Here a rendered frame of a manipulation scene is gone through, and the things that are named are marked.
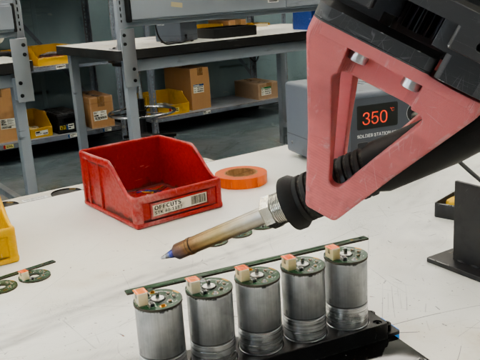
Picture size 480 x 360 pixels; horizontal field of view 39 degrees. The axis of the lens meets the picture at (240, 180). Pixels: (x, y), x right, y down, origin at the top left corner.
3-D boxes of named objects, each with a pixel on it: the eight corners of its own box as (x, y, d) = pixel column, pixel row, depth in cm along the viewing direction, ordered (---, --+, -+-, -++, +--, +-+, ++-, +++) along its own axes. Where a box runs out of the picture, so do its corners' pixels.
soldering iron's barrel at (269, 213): (176, 272, 32) (292, 225, 30) (161, 243, 32) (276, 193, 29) (189, 261, 34) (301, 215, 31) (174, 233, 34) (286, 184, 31)
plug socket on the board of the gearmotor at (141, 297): (153, 303, 34) (152, 291, 34) (137, 308, 34) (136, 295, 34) (148, 298, 35) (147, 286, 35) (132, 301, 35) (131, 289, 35)
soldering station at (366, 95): (433, 166, 80) (435, 83, 77) (347, 181, 76) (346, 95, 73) (363, 143, 93) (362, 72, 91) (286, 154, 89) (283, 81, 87)
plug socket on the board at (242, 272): (254, 279, 36) (253, 268, 36) (239, 283, 36) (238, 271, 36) (248, 274, 37) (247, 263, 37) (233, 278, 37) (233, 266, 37)
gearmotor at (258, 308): (291, 363, 38) (287, 276, 36) (251, 374, 37) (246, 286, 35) (271, 343, 40) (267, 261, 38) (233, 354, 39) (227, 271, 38)
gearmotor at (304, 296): (335, 349, 39) (333, 266, 37) (296, 361, 38) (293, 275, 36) (313, 331, 41) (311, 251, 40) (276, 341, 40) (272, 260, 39)
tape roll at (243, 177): (205, 186, 77) (204, 176, 77) (232, 173, 82) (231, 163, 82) (251, 191, 74) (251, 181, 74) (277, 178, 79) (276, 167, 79)
